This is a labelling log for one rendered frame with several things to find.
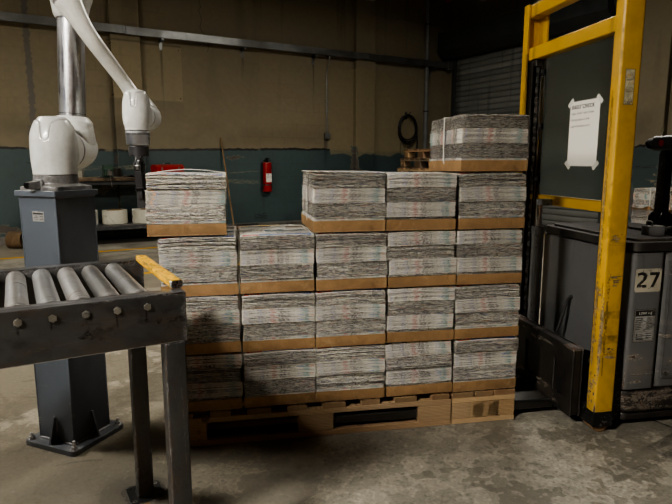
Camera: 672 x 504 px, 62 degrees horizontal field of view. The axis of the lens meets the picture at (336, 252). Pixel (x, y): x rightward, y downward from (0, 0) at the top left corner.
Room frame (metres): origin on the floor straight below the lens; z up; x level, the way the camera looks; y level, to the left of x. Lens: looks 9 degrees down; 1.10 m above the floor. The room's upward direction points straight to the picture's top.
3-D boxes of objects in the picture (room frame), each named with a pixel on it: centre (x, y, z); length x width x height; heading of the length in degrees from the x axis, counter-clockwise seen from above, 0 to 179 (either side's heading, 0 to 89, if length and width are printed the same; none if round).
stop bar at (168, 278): (1.52, 0.49, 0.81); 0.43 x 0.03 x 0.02; 30
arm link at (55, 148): (2.15, 1.06, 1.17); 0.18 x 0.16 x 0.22; 5
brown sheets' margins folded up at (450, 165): (2.44, -0.60, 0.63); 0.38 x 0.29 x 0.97; 10
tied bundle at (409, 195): (2.39, -0.31, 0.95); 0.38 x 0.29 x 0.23; 9
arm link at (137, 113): (2.21, 0.76, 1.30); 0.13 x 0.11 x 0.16; 5
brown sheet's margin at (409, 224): (2.39, -0.31, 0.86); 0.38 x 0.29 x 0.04; 9
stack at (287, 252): (2.31, 0.11, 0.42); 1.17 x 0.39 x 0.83; 100
